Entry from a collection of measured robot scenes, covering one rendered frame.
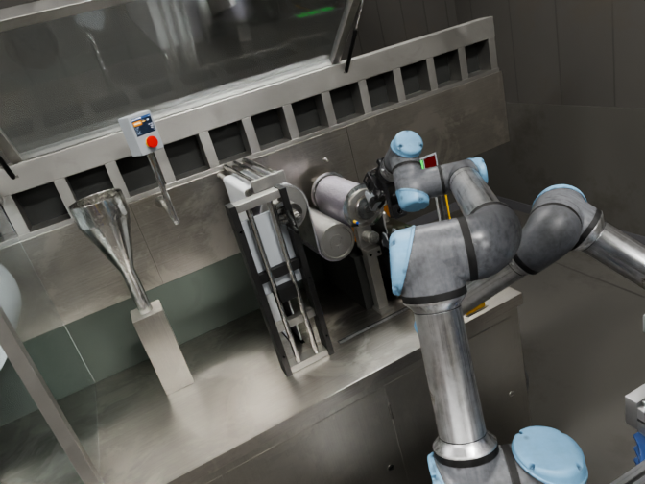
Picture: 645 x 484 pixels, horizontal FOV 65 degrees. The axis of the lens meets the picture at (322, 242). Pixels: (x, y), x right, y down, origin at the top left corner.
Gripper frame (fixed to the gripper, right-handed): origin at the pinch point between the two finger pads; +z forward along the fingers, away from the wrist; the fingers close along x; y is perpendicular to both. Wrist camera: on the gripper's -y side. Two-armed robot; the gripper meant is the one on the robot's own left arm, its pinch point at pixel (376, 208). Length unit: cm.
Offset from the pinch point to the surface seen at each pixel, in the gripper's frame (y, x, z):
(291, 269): -7.6, 33.9, -4.1
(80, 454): -27, 98, -1
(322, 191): 17.9, 7.0, 14.7
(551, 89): 66, -216, 117
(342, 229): 0.3, 11.0, 5.8
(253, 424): -40, 60, 6
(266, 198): 8.8, 34.7, -18.3
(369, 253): -10.3, 7.2, 5.4
